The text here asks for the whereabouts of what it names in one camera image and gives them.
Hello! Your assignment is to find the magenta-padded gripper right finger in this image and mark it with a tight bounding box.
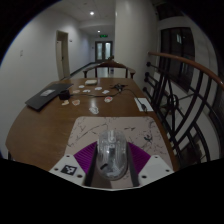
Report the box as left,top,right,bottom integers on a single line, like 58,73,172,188
126,142,175,188

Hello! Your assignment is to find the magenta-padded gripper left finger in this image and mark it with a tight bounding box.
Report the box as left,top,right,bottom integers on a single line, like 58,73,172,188
49,139,99,188

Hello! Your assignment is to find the translucent grey computer mouse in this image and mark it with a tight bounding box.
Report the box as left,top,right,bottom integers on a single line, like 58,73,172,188
96,129,129,181

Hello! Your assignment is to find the white marble-print mouse pad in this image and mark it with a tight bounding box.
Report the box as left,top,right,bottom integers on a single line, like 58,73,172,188
64,115,167,189

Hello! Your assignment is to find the white oblong sticker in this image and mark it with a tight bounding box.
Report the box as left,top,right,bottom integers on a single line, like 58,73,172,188
88,106,100,115

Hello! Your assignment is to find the black railing with wooden handrail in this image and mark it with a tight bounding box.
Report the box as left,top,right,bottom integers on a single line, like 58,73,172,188
143,51,224,171

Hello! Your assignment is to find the small black box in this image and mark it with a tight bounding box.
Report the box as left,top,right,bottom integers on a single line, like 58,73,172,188
58,89,72,101

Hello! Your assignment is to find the closed black laptop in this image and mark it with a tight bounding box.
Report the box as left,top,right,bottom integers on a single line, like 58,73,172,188
24,82,74,112

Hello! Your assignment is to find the wooden armchair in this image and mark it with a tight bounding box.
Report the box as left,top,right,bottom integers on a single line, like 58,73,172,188
82,59,137,80

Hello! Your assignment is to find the white side door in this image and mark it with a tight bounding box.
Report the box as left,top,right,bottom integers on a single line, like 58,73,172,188
54,30,71,81

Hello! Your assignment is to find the dark window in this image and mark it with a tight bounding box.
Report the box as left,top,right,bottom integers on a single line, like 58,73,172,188
159,27,196,93

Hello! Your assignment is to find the glass double door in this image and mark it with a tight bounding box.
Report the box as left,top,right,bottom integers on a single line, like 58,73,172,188
94,40,114,63

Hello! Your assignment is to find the black cable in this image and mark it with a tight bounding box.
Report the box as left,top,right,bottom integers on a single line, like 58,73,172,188
69,83,130,99

